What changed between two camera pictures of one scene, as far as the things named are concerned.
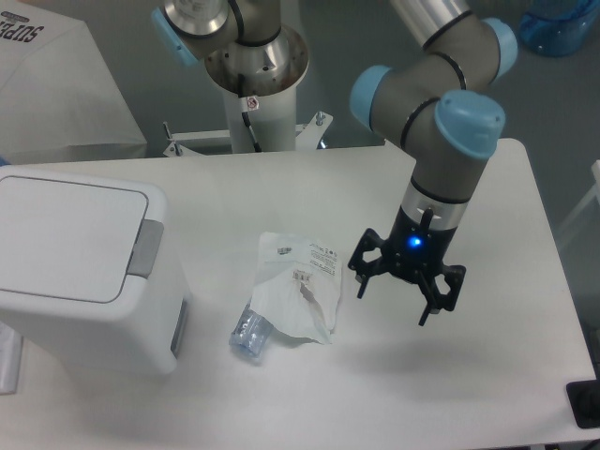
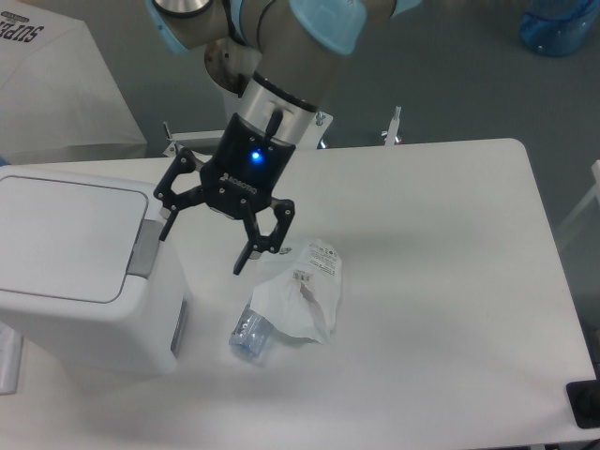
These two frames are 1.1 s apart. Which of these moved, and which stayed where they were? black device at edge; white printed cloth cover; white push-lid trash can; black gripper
Moved: black gripper
Stayed: white push-lid trash can; white printed cloth cover; black device at edge
